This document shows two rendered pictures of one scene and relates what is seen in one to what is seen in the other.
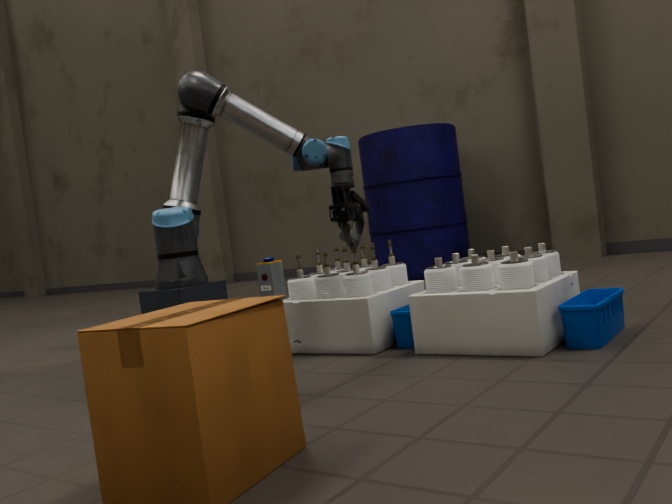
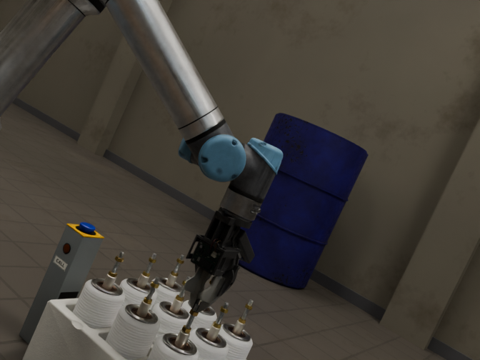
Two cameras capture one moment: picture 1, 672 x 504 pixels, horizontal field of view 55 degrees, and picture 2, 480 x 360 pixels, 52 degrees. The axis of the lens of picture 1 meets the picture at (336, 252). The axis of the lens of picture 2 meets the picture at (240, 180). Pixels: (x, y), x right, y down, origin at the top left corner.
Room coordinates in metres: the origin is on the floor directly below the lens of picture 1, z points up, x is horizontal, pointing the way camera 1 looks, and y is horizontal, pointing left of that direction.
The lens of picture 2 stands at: (1.13, 0.05, 0.67)
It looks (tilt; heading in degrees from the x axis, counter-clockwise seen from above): 4 degrees down; 356
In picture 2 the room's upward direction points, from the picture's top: 25 degrees clockwise
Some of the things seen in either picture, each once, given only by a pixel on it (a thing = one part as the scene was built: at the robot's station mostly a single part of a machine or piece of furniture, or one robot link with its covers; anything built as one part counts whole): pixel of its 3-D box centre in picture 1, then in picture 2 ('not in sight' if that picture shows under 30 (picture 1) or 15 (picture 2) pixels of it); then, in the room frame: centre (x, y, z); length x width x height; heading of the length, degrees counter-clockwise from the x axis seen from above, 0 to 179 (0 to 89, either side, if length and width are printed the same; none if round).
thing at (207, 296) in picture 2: (354, 235); (207, 294); (2.09, -0.07, 0.38); 0.06 x 0.03 x 0.09; 148
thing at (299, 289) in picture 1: (304, 303); (91, 322); (2.25, 0.13, 0.16); 0.10 x 0.10 x 0.18
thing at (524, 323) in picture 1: (497, 311); not in sight; (1.97, -0.47, 0.09); 0.39 x 0.39 x 0.18; 53
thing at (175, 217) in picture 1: (174, 229); not in sight; (1.90, 0.46, 0.47); 0.13 x 0.12 x 0.14; 8
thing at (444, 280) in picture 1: (443, 297); not in sight; (1.95, -0.30, 0.16); 0.10 x 0.10 x 0.18
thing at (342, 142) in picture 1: (338, 154); (255, 168); (2.10, -0.05, 0.64); 0.09 x 0.08 x 0.11; 98
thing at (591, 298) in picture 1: (594, 316); not in sight; (1.85, -0.72, 0.06); 0.30 x 0.11 x 0.12; 143
